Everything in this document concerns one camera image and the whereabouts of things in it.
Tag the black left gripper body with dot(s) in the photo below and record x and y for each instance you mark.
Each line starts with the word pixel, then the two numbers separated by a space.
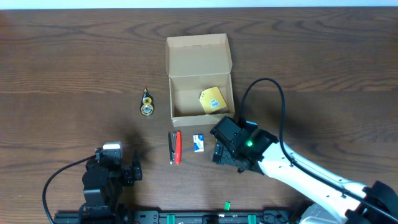
pixel 128 177

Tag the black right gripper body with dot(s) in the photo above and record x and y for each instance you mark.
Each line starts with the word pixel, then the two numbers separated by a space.
pixel 226 157

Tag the yellow sticky note pad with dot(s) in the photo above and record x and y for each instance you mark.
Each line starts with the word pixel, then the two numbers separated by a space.
pixel 212 100

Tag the black yellow correction tape dispenser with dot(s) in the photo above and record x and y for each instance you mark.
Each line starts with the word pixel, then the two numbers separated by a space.
pixel 147 104

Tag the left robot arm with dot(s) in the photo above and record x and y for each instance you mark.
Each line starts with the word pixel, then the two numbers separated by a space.
pixel 104 180

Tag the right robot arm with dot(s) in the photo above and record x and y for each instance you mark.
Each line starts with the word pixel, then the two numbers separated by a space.
pixel 346 201

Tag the red black stapler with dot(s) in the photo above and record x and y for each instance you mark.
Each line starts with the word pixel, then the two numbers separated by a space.
pixel 175 147

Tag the small green clip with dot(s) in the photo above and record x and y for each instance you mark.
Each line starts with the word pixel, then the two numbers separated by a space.
pixel 227 206

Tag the open cardboard box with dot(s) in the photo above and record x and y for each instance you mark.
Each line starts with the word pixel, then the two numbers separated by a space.
pixel 193 64

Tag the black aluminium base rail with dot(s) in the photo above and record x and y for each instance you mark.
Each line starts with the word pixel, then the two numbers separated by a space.
pixel 155 217

